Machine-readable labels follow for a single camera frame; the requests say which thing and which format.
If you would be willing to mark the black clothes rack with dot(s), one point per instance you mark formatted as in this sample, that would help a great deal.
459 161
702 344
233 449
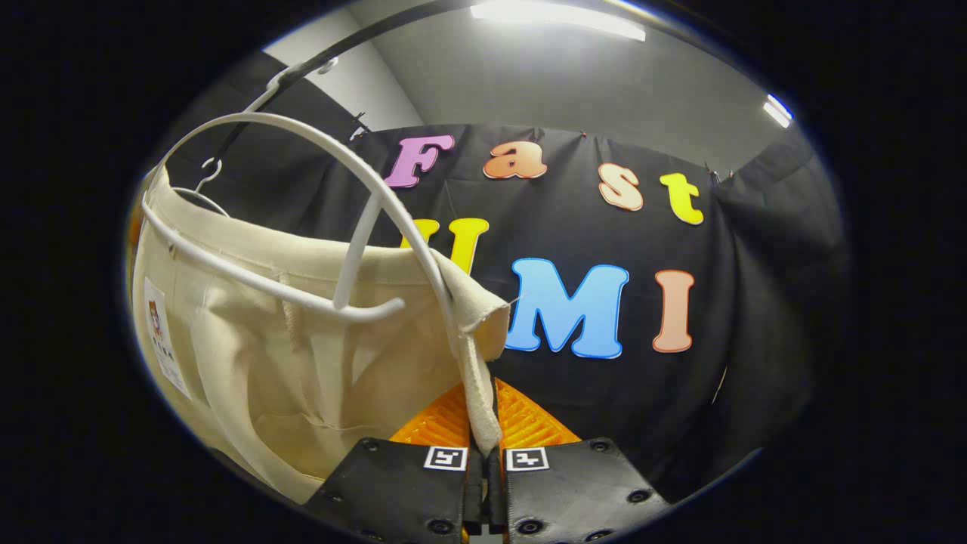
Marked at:
355 38

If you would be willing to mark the white clothes hanger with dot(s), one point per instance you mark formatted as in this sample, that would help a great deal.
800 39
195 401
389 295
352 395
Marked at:
355 249
202 181

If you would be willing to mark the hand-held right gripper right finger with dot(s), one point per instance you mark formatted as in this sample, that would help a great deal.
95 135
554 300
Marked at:
574 491

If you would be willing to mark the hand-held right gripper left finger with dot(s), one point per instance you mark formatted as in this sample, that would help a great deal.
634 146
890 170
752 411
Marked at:
400 491

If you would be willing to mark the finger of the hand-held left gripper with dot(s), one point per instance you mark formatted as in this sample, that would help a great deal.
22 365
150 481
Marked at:
134 227

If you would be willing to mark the large ceiling light panel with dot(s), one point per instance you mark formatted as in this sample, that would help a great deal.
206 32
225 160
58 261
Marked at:
559 19

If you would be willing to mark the black backdrop cloth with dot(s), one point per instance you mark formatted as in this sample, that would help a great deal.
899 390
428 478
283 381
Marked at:
755 302

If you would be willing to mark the cream button shirt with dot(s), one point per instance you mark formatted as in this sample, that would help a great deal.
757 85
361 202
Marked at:
249 378

